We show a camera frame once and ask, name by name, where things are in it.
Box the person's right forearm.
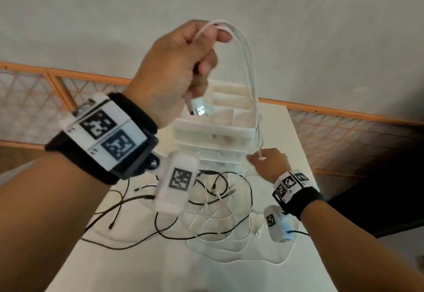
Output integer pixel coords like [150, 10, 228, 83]
[299, 201, 424, 292]

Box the black marker wristband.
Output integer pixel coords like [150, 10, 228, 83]
[272, 169, 324, 221]
[45, 92, 159, 185]

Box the white table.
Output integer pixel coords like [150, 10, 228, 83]
[46, 98, 338, 292]

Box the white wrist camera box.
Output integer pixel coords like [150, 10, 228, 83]
[264, 205, 294, 244]
[154, 151, 199, 215]

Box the bundle of black white cables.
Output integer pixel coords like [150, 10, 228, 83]
[81, 168, 297, 264]

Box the white cable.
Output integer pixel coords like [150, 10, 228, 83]
[186, 19, 267, 162]

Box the person's right hand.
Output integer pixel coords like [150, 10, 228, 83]
[246, 148, 293, 185]

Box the person's left hand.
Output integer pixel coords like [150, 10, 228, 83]
[124, 20, 233, 130]

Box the person's left forearm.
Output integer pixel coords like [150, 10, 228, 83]
[0, 151, 121, 292]

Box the white drawer organizer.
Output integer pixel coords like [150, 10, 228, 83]
[172, 78, 265, 175]

